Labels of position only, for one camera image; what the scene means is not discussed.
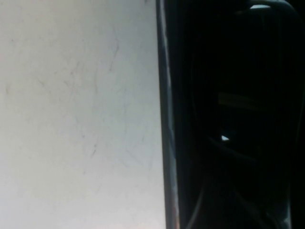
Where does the black open glasses case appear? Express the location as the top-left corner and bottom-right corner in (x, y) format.
(155, 0), (305, 229)

